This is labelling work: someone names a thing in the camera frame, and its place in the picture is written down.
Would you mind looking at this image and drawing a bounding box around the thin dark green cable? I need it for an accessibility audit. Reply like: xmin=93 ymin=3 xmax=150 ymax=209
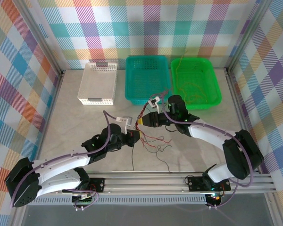
xmin=155 ymin=144 xmax=173 ymax=153

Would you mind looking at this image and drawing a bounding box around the thin yellow cable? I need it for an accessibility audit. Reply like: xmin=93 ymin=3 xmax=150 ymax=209
xmin=175 ymin=43 xmax=187 ymax=94
xmin=178 ymin=81 xmax=207 ymax=104

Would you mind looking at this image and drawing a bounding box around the teal plastic basket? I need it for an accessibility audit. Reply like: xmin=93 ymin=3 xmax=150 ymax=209
xmin=125 ymin=55 xmax=172 ymax=106

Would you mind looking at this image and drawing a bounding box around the green plastic basket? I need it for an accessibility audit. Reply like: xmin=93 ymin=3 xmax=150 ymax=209
xmin=170 ymin=57 xmax=222 ymax=111

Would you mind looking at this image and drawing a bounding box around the left controller board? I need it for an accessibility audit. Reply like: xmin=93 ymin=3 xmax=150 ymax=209
xmin=71 ymin=192 xmax=96 ymax=208

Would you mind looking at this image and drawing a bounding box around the controller board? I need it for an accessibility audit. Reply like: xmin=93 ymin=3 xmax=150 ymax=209
xmin=71 ymin=192 xmax=96 ymax=208
xmin=206 ymin=191 xmax=226 ymax=204

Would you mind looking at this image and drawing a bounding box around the white perforated plastic basket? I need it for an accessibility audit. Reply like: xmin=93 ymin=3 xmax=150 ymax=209
xmin=76 ymin=61 xmax=119 ymax=106

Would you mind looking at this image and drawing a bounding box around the right controller board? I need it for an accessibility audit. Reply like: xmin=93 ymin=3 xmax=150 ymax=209
xmin=206 ymin=191 xmax=226 ymax=204

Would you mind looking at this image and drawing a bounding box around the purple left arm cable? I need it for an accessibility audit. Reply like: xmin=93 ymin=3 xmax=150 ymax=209
xmin=10 ymin=110 xmax=118 ymax=210

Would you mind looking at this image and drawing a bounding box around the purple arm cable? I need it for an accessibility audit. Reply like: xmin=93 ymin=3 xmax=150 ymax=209
xmin=10 ymin=110 xmax=118 ymax=210
xmin=160 ymin=90 xmax=255 ymax=209

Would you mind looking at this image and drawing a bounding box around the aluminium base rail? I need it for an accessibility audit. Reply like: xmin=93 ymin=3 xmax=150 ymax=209
xmin=56 ymin=170 xmax=274 ymax=196

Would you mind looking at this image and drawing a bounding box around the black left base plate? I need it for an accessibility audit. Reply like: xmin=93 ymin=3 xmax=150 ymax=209
xmin=89 ymin=178 xmax=106 ymax=193

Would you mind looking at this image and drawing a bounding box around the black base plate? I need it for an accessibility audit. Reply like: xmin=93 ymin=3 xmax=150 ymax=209
xmin=89 ymin=178 xmax=106 ymax=193
xmin=187 ymin=176 xmax=232 ymax=192

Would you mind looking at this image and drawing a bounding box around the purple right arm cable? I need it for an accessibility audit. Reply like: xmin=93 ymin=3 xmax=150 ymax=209
xmin=160 ymin=90 xmax=255 ymax=209

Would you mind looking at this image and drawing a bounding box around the grey slotted cable duct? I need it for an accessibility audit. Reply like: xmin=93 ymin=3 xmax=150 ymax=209
xmin=34 ymin=195 xmax=209 ymax=206

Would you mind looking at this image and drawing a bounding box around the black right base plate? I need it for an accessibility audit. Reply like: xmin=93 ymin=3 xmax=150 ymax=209
xmin=187 ymin=176 xmax=232 ymax=192

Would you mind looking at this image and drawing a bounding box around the aluminium frame post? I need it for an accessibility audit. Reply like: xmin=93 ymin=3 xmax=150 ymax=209
xmin=16 ymin=0 xmax=66 ymax=76
xmin=225 ymin=0 xmax=274 ymax=73

